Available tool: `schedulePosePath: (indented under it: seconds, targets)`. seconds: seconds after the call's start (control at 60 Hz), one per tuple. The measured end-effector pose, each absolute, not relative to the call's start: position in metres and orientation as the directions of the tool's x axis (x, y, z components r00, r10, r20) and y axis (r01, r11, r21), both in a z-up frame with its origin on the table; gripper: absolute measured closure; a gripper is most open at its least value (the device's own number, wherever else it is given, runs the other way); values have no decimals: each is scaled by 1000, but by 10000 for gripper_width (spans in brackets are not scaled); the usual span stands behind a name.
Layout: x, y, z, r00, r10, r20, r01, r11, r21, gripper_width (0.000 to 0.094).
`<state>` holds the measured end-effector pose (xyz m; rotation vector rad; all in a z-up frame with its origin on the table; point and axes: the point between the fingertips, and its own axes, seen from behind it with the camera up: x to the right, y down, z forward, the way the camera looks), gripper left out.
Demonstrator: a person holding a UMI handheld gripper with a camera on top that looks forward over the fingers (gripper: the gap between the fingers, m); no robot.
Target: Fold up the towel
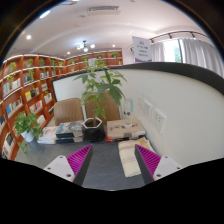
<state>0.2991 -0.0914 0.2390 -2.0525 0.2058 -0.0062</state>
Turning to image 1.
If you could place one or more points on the white pink-cover book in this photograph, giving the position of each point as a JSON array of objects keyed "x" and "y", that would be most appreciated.
[{"x": 50, "y": 132}]

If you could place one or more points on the leafy plant in white pot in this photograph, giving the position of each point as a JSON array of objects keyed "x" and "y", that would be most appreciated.
[{"x": 28, "y": 125}]

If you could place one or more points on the tan upholstered chair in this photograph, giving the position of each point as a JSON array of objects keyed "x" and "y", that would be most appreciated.
[
  {"x": 68, "y": 111},
  {"x": 111, "y": 111}
]

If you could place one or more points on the red and black book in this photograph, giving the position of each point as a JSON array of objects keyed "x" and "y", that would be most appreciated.
[{"x": 116, "y": 139}]

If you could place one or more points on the white wall socket panel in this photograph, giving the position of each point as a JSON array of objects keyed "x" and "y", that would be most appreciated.
[
  {"x": 147, "y": 110},
  {"x": 159, "y": 120}
]

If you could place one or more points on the cream yellow striped towel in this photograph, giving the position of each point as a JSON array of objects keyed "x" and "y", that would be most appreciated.
[{"x": 128, "y": 160}]

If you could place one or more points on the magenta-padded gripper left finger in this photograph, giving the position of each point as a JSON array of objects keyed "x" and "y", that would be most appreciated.
[{"x": 78, "y": 160}]

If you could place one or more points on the orange wooden bookshelf unit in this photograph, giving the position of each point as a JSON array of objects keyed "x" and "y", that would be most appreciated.
[{"x": 20, "y": 83}]

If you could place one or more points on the white window curtain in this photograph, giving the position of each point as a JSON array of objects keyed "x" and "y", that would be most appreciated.
[
  {"x": 157, "y": 52},
  {"x": 203, "y": 56}
]

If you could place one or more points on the small white wall sign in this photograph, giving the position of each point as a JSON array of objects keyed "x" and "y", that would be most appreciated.
[{"x": 92, "y": 62}]

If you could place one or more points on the recessed ceiling lights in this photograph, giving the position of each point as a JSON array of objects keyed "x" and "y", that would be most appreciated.
[{"x": 28, "y": 37}]

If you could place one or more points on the white hanging sign board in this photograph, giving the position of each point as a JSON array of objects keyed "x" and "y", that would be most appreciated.
[{"x": 142, "y": 50}]

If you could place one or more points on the thick dark-spine book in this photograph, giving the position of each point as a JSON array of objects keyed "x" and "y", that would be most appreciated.
[{"x": 70, "y": 139}]

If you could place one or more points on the ceiling chandelier lamp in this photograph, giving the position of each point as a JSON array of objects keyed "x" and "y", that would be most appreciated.
[{"x": 85, "y": 46}]

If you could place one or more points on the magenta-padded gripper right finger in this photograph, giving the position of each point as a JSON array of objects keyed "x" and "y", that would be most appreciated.
[{"x": 148, "y": 160}]

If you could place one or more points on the thin white book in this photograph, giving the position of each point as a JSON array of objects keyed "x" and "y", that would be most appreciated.
[{"x": 46, "y": 141}]

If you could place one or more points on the ceiling air vent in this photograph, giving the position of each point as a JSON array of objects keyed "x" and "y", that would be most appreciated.
[{"x": 103, "y": 9}]

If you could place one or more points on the tall plant in black pot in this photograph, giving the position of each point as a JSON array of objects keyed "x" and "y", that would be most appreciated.
[{"x": 93, "y": 130}]

